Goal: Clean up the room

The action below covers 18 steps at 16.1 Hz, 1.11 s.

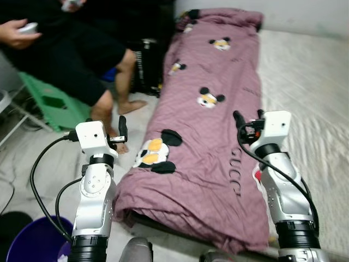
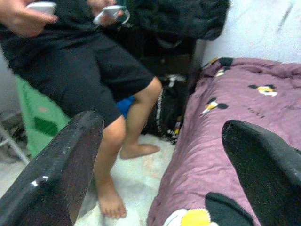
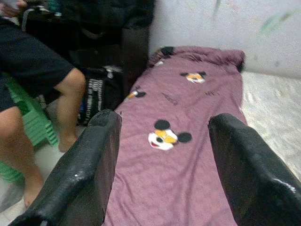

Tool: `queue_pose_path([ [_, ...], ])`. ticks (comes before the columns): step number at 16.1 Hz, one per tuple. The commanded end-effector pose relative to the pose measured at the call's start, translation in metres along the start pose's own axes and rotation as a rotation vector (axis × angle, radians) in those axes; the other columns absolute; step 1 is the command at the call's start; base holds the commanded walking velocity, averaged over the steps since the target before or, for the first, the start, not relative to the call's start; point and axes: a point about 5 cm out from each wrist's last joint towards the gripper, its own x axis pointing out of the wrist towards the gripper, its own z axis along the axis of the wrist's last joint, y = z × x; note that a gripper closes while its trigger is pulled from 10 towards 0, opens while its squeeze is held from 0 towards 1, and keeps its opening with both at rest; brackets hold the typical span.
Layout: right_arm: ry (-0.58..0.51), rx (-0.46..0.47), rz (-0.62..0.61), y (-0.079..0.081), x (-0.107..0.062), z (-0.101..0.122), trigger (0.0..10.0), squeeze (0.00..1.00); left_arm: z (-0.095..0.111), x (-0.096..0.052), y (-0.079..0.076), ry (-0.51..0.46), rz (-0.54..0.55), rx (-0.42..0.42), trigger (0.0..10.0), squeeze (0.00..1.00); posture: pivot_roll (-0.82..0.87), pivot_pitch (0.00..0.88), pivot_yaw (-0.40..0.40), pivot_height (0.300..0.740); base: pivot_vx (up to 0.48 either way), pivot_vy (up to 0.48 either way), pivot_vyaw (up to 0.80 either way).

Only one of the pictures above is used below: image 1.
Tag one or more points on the black case with white stripes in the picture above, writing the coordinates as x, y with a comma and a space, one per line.
148, 65

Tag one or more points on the white handheld controller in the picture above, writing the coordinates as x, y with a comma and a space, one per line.
28, 28

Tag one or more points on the purple cartoon mouse quilt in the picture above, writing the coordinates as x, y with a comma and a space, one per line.
207, 147

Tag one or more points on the person's bare foot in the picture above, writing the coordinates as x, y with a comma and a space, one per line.
131, 105
122, 147

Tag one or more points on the green plastic stool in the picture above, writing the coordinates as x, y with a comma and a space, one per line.
49, 103

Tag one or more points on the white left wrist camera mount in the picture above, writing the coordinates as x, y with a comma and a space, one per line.
92, 136

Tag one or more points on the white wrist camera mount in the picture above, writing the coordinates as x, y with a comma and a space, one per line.
92, 136
277, 126

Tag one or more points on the person's hand holding controller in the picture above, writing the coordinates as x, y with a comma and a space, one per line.
16, 37

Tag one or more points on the person in black clothes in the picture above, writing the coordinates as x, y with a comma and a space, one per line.
71, 54

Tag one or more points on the white quilted mattress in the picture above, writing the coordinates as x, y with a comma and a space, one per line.
311, 109

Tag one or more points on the grey robot right leg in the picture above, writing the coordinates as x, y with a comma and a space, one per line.
218, 256

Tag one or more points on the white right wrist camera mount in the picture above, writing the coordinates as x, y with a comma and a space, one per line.
277, 126

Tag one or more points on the dark blue plastic bucket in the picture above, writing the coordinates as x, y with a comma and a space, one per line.
35, 240

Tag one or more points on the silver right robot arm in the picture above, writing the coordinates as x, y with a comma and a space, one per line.
289, 202

